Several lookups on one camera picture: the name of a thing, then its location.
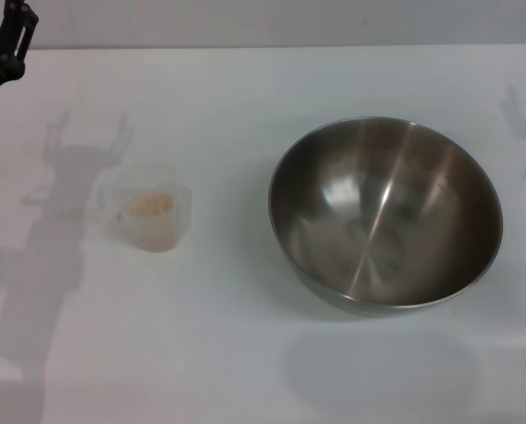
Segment stainless steel mixing bowl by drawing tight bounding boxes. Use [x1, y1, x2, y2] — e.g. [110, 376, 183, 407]
[267, 116, 505, 315]

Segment rice grains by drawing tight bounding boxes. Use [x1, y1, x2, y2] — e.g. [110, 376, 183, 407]
[121, 190, 177, 218]

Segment clear plastic measuring cup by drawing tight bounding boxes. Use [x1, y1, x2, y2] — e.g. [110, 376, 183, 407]
[93, 162, 193, 254]

